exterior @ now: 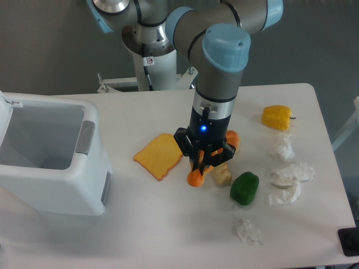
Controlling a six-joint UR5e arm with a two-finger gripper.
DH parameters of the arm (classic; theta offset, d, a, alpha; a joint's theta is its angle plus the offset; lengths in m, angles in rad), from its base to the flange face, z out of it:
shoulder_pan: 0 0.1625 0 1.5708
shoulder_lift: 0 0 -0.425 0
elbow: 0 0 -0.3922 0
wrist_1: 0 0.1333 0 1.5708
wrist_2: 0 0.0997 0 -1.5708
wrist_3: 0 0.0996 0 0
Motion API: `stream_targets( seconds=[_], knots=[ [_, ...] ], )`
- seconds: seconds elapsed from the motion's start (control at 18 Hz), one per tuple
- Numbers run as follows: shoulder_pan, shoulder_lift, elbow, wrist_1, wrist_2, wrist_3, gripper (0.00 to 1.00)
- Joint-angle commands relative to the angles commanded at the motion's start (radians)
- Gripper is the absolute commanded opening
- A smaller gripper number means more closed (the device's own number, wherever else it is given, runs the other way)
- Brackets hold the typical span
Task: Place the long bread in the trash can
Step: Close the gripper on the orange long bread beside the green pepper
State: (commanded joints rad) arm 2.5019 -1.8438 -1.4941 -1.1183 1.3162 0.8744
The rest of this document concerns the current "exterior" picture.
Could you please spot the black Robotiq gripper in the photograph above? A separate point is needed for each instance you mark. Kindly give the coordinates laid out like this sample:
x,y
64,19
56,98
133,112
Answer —
x,y
205,132

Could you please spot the long orange bread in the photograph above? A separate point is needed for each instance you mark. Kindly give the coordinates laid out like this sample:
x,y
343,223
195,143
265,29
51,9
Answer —
x,y
195,178

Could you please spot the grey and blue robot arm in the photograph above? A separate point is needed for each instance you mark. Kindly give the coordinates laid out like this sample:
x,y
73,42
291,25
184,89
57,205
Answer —
x,y
216,42

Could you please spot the beige bread chunk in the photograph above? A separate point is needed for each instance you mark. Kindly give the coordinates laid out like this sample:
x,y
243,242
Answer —
x,y
222,175

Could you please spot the white trash can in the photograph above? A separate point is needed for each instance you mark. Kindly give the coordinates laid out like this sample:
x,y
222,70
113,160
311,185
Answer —
x,y
52,154

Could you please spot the braided orange bun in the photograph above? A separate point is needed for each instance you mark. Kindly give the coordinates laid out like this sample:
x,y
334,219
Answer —
x,y
233,139

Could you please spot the yellow toast slice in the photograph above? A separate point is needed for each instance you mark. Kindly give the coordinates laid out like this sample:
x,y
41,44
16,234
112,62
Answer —
x,y
159,156

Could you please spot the green bell pepper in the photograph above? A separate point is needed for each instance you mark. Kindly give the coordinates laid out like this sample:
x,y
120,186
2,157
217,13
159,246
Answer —
x,y
244,187

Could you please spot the crumpled white tissue top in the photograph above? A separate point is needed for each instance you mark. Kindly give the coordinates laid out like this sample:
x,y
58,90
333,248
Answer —
x,y
282,148

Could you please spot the crumpled white tissue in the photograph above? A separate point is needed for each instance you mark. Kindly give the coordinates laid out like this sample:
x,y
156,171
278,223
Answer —
x,y
246,231
282,148
284,196
294,173

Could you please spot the yellow bell pepper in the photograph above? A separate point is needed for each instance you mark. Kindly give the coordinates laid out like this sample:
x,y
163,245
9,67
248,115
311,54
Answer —
x,y
277,116

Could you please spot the crumpled white tissue bottom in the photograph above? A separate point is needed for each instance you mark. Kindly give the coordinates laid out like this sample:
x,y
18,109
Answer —
x,y
246,231

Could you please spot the crumpled white tissue middle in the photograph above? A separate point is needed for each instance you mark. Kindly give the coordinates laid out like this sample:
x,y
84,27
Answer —
x,y
294,173

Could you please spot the crumpled white tissue lower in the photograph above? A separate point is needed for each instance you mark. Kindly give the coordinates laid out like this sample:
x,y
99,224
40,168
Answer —
x,y
284,196

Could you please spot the black device at edge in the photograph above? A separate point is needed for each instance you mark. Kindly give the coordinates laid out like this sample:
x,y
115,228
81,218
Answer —
x,y
348,238

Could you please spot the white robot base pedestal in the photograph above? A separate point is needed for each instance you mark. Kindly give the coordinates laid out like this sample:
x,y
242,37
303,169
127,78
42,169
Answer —
x,y
155,62

